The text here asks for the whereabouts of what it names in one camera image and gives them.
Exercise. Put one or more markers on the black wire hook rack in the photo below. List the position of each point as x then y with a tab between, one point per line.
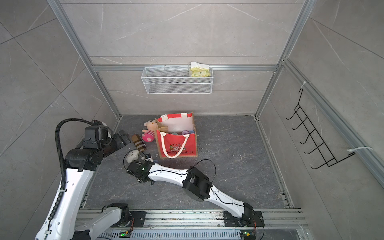
328	159

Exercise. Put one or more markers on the white wire mesh basket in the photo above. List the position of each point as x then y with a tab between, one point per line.
176	80

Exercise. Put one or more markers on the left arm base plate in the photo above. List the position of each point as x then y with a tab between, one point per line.
132	219

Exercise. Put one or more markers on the plaid brown pouch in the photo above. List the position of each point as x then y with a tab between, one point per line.
139	143

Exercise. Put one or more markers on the pink striped plush doll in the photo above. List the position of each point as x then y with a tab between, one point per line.
148	134

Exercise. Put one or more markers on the red canvas jute bag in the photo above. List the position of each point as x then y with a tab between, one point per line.
170	142

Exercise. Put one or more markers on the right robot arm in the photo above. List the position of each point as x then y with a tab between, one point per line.
196	185

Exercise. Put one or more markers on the yellow packet in basket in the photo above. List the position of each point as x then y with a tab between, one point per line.
199	70

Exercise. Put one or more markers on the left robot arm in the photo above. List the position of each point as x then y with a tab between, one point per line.
78	168

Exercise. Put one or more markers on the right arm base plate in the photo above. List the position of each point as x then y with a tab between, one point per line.
250	219

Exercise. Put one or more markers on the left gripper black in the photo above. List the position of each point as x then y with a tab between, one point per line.
120	143

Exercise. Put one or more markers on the white fluffy plush toy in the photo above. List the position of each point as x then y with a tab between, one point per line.
134	155

